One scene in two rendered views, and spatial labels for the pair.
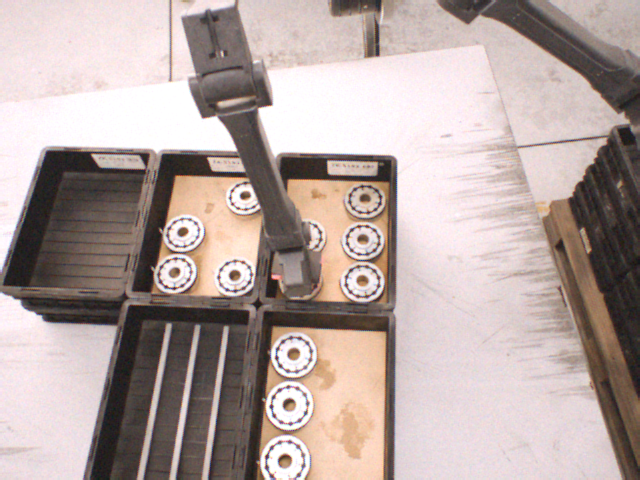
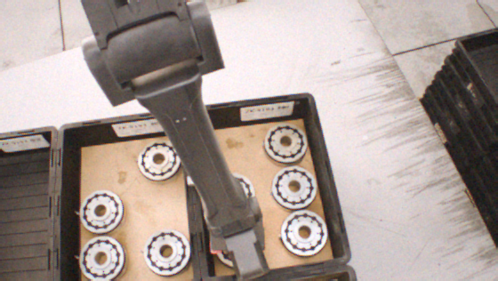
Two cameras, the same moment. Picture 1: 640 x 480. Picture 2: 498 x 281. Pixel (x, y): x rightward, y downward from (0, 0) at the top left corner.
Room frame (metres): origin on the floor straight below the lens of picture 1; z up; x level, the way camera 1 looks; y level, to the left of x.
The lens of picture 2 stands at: (0.35, 0.10, 1.77)
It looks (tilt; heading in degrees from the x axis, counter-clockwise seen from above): 64 degrees down; 342
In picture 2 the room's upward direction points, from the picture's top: straight up
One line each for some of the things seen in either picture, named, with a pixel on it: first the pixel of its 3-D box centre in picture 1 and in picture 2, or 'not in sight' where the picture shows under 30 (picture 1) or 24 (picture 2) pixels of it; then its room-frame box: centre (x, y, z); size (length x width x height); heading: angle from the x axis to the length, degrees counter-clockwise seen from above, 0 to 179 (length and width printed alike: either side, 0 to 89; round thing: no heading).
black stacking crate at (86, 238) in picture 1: (90, 228); (6, 220); (0.74, 0.56, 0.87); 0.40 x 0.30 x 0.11; 171
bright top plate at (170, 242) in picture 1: (183, 233); (100, 211); (0.70, 0.33, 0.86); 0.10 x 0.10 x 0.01
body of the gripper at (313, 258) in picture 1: (295, 259); (236, 230); (0.54, 0.06, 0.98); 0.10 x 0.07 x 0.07; 76
